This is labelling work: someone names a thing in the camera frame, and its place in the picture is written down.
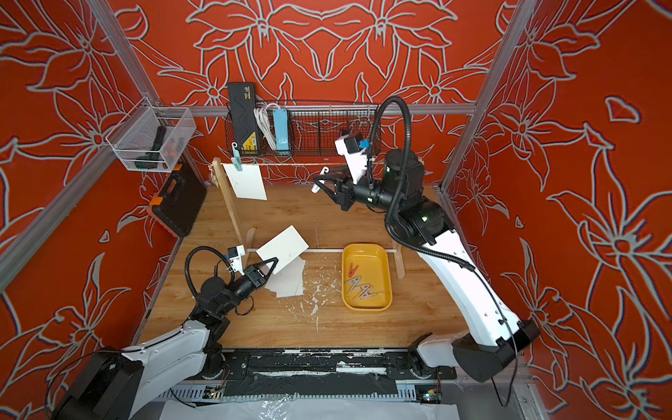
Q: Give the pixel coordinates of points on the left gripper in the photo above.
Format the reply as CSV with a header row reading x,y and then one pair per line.
x,y
252,271

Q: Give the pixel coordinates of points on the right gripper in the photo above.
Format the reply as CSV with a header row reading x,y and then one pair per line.
x,y
347,192

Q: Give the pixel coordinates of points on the white postcard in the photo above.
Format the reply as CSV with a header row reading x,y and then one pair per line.
x,y
286,246
247,183
292,289
292,272

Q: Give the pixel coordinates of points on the red clothespin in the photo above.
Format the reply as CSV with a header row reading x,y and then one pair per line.
x,y
352,270

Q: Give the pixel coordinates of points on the teal clothespin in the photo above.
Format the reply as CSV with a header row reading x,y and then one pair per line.
x,y
236,158

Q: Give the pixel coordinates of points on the pink clothespin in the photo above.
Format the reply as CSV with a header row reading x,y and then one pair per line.
x,y
367,294
364,287

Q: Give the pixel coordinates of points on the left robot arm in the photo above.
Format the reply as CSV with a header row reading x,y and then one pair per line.
x,y
116,384

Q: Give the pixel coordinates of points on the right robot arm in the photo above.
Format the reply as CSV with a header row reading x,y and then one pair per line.
x,y
495,334

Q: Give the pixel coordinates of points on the light blue power bank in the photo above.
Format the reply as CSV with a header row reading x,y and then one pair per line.
x,y
282,131

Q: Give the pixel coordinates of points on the yellow plastic tray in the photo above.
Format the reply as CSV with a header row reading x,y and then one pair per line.
x,y
374,269

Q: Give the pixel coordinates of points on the black orange tool case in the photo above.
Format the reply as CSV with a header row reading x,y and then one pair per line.
x,y
177,205

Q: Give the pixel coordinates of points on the black box in basket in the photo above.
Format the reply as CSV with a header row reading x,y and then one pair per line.
x,y
242,107

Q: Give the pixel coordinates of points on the dark tool in bin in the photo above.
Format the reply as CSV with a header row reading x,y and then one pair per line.
x,y
150,160

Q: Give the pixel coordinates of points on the clear plastic bin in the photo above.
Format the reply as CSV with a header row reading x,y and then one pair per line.
x,y
134,134

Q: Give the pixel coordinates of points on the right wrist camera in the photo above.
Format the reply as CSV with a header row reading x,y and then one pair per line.
x,y
357,158

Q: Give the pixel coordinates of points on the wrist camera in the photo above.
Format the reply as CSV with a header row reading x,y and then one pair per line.
x,y
235,257
357,158

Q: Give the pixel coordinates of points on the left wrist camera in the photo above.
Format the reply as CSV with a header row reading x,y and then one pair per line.
x,y
235,257

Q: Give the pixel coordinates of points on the wooden string rack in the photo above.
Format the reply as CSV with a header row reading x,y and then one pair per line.
x,y
320,222

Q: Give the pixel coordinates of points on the black wire basket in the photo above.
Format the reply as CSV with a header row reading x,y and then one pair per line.
x,y
314,127

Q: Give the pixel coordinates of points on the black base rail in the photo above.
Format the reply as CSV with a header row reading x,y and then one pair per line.
x,y
394,363

